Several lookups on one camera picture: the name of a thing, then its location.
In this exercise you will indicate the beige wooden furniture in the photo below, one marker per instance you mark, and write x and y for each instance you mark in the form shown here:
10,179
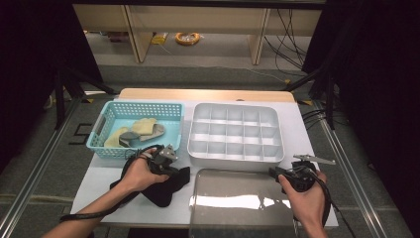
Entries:
198,20

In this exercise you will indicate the black metal stand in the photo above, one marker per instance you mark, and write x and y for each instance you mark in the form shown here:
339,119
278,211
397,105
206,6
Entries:
60,99
330,99

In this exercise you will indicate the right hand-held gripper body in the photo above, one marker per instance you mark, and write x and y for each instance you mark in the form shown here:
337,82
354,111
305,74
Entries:
302,178

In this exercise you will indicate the aluminium floor rail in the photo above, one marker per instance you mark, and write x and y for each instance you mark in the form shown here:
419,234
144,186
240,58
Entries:
350,172
39,162

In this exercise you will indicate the white divided storage box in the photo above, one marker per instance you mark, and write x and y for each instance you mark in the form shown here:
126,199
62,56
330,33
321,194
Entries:
236,132

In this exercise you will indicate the yellow sock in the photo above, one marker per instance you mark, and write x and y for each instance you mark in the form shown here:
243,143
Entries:
143,125
114,140

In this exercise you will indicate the black sock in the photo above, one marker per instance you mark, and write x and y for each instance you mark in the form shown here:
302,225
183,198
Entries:
165,190

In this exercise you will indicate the person's right hand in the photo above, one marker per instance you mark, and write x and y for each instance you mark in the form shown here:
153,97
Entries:
307,205

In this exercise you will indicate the clear plastic lid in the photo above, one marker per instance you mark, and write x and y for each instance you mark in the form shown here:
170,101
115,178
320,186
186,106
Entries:
231,188

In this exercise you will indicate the yellow packet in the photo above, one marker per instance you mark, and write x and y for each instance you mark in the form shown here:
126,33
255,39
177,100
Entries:
159,38

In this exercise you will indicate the light blue perforated basket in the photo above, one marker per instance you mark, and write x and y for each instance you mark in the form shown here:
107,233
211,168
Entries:
165,142

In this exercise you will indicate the yellow and black tape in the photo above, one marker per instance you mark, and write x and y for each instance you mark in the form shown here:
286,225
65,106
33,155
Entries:
87,100
305,102

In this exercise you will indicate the person's left hand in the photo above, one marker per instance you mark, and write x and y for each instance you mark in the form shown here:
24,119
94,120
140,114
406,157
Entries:
138,175

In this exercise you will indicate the black curtain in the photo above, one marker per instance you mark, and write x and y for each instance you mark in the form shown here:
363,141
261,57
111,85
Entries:
379,99
33,49

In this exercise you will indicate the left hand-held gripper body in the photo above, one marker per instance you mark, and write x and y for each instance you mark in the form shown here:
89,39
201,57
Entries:
163,162

